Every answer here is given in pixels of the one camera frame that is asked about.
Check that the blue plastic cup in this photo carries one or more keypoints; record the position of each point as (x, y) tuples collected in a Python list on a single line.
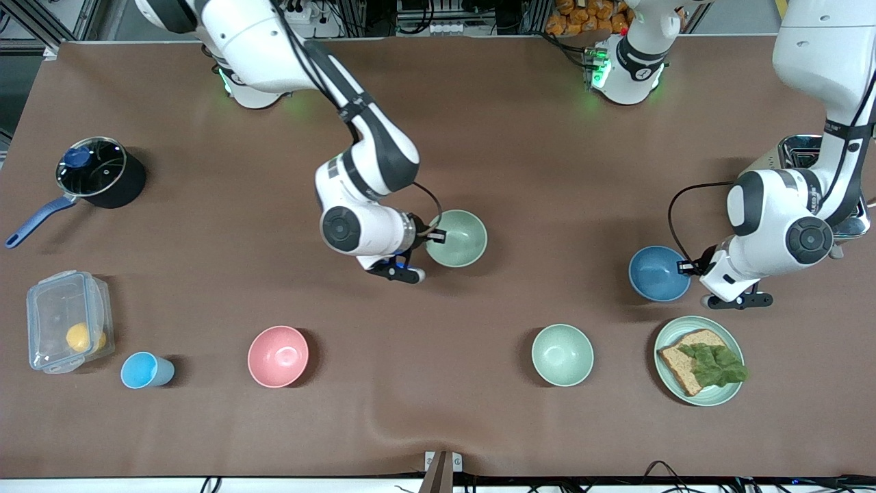
[(140, 370)]

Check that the aluminium frame rail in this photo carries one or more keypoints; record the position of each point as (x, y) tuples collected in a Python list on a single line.
[(41, 20)]

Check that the small white power strip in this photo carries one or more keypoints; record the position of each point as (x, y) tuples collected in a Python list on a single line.
[(448, 29)]

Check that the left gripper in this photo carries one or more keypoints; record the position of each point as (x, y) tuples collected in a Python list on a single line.
[(699, 264)]

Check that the bag of orange snacks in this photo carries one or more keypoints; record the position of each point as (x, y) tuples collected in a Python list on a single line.
[(582, 17)]

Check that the brown table cover mat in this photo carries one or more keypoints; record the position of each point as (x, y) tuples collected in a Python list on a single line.
[(479, 137)]

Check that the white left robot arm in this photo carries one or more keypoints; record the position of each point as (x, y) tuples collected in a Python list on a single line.
[(814, 48)]

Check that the blue bowl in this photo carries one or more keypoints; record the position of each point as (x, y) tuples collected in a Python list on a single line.
[(657, 274)]

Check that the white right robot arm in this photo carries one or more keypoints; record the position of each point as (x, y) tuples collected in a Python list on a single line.
[(260, 41)]

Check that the pink bowl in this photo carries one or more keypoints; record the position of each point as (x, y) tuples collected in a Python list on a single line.
[(277, 356)]

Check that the pale green bowl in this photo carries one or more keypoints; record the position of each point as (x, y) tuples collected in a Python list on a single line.
[(462, 238), (562, 355)]

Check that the clear plastic lidded container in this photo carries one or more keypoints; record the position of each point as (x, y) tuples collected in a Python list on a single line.
[(48, 322)]

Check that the glass lid with blue knob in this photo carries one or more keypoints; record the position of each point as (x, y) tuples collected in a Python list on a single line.
[(92, 168)]

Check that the large white power strip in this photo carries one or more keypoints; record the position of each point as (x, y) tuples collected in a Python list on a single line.
[(318, 20)]

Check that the yellow lemon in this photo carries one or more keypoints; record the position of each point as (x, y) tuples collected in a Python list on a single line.
[(79, 337)]

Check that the beige chrome toaster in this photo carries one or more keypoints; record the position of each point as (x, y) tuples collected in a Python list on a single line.
[(797, 147)]

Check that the green lettuce leaf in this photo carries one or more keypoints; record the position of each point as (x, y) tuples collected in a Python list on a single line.
[(715, 366)]

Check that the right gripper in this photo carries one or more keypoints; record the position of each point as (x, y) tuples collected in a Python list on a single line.
[(425, 228)]

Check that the metal bracket with brown wedge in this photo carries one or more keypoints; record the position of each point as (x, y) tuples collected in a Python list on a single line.
[(443, 472)]

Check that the pale green round plate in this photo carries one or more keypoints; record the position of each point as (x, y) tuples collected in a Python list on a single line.
[(718, 394)]

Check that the brown bread slice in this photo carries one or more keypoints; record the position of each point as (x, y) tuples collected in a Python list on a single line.
[(677, 363)]

